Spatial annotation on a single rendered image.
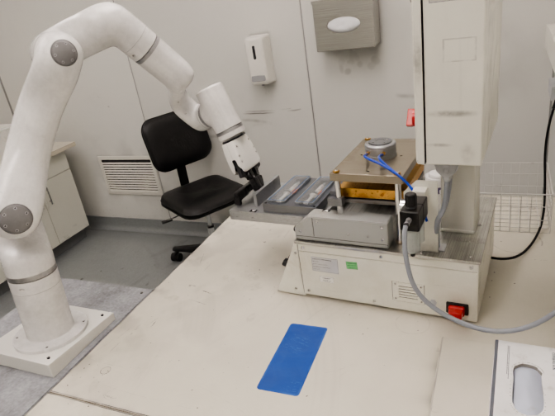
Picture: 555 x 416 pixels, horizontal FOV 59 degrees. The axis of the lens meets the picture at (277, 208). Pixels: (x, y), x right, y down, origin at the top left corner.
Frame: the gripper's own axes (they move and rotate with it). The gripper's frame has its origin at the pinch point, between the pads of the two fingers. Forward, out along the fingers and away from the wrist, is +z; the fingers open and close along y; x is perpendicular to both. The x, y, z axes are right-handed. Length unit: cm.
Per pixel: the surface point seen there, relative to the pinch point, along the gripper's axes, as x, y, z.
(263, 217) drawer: 5.2, 10.9, 7.7
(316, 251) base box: 20.5, 16.9, 18.9
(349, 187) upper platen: 33.3, 9.9, 7.1
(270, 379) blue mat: 15, 48, 33
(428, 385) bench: 46, 39, 45
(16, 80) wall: -246, -117, -109
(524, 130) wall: 52, -144, 50
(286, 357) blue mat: 16, 40, 33
